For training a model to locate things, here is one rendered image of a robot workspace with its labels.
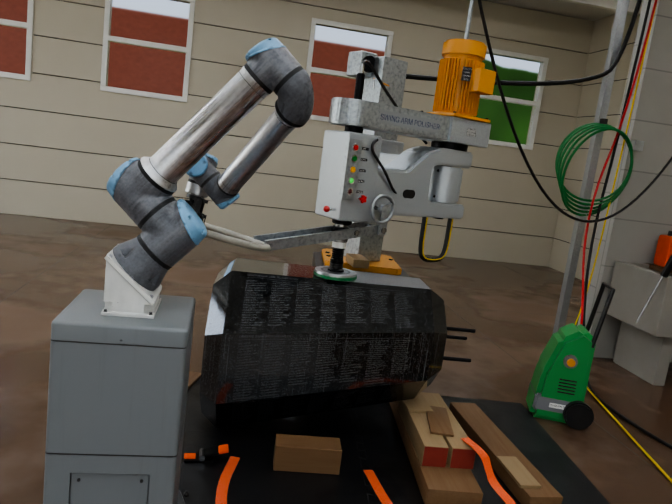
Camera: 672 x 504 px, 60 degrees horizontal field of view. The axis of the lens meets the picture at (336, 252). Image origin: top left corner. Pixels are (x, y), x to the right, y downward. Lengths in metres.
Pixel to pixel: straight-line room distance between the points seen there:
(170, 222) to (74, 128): 7.36
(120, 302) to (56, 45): 7.59
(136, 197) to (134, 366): 0.53
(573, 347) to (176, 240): 2.58
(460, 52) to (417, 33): 6.27
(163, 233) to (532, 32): 8.80
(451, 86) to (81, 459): 2.41
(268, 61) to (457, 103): 1.60
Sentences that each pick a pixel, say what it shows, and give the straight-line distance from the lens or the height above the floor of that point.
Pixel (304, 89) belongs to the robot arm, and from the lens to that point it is 1.85.
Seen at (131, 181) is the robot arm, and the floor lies 1.27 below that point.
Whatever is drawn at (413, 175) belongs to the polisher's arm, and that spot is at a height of 1.38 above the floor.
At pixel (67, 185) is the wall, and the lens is 9.37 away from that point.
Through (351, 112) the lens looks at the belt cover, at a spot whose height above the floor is 1.63.
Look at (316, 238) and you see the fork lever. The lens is 2.78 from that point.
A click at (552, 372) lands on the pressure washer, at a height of 0.31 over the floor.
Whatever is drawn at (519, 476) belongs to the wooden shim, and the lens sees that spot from 2.98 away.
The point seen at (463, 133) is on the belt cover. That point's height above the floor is 1.63.
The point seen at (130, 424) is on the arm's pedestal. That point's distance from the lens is 2.02.
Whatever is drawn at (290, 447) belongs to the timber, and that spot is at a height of 0.13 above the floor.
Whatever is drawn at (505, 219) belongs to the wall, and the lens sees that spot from 10.07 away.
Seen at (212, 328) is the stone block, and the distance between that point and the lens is 2.76.
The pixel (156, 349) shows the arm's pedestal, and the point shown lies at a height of 0.78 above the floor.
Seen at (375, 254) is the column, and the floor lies 0.83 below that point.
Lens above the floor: 1.44
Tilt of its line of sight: 10 degrees down
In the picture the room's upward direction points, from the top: 7 degrees clockwise
